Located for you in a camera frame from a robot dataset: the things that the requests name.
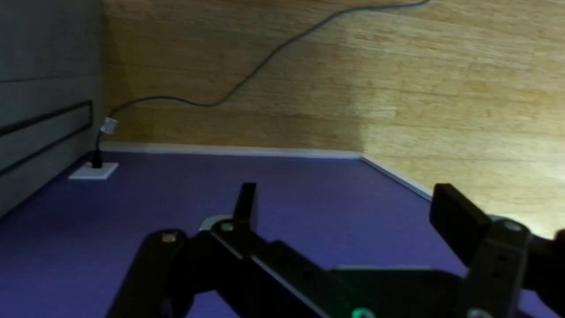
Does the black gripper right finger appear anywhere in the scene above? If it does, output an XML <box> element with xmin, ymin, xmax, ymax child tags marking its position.
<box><xmin>428</xmin><ymin>182</ymin><xmax>565</xmax><ymax>318</ymax></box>

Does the black power plug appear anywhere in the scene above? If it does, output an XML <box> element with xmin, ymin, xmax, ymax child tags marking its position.
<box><xmin>87</xmin><ymin>148</ymin><xmax>105</xmax><ymax>171</ymax></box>

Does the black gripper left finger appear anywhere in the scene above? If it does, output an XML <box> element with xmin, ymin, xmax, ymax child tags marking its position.
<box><xmin>107</xmin><ymin>182</ymin><xmax>354</xmax><ymax>318</ymax></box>

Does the black power cable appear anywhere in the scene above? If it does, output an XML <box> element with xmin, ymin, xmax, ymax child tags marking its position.
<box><xmin>93</xmin><ymin>0</ymin><xmax>432</xmax><ymax>155</ymax></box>

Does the gray cabinet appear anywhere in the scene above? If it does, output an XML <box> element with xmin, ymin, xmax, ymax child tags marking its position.
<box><xmin>0</xmin><ymin>0</ymin><xmax>105</xmax><ymax>221</ymax></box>

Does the white cable tag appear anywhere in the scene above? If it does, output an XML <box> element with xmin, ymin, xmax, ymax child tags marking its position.
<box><xmin>96</xmin><ymin>115</ymin><xmax>119</xmax><ymax>136</ymax></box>

